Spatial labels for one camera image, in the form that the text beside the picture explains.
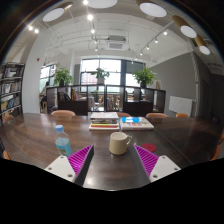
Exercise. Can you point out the red round coaster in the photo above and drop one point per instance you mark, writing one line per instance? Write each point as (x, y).
(150, 147)

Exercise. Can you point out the orange chair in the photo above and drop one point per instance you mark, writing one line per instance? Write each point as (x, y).
(156, 115)
(178, 115)
(122, 114)
(63, 113)

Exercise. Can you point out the middle potted green plant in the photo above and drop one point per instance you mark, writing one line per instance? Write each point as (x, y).
(101, 75)

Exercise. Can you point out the white board panel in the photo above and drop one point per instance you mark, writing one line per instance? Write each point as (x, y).
(180, 105)

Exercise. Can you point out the orange chair middle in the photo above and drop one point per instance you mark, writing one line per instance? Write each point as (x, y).
(122, 114)

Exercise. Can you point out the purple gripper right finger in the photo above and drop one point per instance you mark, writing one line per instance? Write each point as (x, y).
(156, 167)

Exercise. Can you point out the orange chair far right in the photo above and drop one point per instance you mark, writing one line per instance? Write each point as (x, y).
(178, 115)

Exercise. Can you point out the orange chair left edge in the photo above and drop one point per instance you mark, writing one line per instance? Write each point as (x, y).
(6, 156)

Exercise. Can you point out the orange chair edge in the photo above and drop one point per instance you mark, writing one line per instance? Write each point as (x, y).
(218, 149)
(6, 156)

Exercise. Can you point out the potted green plant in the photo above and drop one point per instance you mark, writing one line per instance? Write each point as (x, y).
(62, 76)
(101, 75)
(144, 77)

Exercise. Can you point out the clear plastic water bottle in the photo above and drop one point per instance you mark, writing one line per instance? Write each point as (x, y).
(62, 141)

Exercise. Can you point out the tall bookshelf with books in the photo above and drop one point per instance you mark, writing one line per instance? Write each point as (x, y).
(11, 79)

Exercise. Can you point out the cream ceramic mug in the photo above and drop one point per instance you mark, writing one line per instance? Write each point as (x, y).
(119, 142)

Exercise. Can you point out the orange chair right edge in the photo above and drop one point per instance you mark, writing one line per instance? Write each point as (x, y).
(218, 149)

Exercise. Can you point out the right potted green plant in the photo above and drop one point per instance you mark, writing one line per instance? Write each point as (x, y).
(144, 77)

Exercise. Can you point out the ceiling air conditioner unit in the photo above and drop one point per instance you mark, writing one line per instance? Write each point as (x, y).
(115, 45)

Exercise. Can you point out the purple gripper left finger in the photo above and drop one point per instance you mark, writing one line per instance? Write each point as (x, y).
(73, 168)

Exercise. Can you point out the left potted green plant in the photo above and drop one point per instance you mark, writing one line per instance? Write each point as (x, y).
(62, 76)

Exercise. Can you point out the stack of books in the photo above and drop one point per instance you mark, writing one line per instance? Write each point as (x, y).
(104, 121)

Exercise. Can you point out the open magazine with blue cover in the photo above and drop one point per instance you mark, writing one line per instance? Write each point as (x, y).
(135, 123)

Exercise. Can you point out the orange chair far left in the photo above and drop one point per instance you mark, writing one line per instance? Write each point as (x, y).
(63, 113)

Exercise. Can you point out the seated person in background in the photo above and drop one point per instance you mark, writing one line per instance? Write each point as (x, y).
(43, 95)

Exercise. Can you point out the dark low shelf divider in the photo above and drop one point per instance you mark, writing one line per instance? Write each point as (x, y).
(83, 99)

